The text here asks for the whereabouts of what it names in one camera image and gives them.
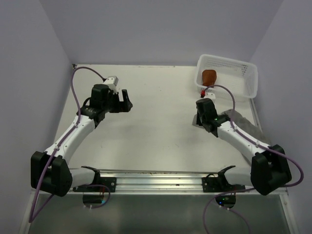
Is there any grey towel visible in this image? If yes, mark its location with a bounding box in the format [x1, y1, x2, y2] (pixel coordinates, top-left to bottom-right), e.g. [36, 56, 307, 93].
[192, 108, 273, 147]

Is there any rust brown towel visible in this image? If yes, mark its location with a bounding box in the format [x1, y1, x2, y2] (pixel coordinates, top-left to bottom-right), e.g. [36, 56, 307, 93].
[202, 70, 217, 87]

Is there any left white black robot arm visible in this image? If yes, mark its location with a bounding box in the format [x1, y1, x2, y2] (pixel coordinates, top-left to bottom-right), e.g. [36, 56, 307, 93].
[31, 84, 133, 197]

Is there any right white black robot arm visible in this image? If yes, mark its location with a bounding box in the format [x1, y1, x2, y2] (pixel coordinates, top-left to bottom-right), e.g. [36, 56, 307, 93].
[196, 98, 292, 195]

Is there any white perforated plastic basket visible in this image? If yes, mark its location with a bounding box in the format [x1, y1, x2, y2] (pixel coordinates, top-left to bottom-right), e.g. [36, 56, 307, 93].
[194, 54, 258, 101]

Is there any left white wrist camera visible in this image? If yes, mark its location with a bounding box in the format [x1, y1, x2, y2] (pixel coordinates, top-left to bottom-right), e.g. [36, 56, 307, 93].
[103, 76, 119, 93]

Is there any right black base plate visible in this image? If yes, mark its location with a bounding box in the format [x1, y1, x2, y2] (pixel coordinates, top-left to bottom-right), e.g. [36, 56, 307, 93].
[201, 177, 246, 193]

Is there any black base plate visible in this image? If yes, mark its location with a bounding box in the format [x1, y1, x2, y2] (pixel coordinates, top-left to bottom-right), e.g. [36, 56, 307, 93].
[201, 177, 246, 193]
[73, 177, 117, 193]

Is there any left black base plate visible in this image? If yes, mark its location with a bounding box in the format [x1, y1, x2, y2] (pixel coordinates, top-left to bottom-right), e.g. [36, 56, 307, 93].
[73, 177, 117, 193]

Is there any aluminium mounting rail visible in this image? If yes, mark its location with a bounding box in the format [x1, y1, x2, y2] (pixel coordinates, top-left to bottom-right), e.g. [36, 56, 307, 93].
[32, 173, 289, 195]

